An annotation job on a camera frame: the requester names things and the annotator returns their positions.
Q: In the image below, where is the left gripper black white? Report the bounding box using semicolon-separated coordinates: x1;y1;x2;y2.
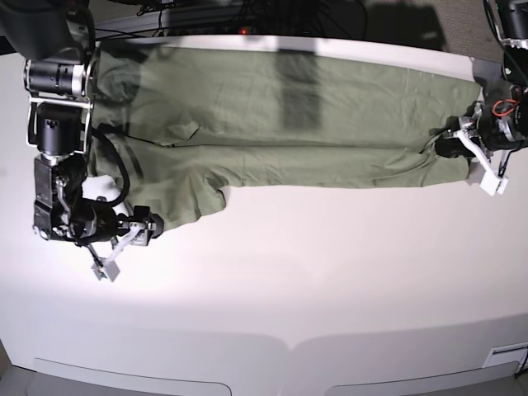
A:
434;101;527;177

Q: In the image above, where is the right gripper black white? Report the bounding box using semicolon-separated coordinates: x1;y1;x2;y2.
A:
72;205;164;262

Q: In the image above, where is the green T-shirt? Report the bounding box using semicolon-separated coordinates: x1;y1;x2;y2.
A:
93;43;480;229

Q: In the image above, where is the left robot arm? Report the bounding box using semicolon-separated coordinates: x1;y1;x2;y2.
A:
435;1;527;177

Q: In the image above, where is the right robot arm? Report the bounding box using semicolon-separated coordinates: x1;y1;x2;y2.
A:
1;1;164;279

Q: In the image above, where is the black power strip red light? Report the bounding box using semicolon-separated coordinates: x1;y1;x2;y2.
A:
164;26;259;36

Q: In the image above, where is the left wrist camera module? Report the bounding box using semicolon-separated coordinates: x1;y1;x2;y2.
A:
479;171;509;196

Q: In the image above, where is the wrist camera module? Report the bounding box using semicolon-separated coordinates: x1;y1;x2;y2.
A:
92;260;120;282
479;171;509;196

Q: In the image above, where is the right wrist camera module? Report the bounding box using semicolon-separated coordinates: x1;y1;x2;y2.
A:
92;260;120;282

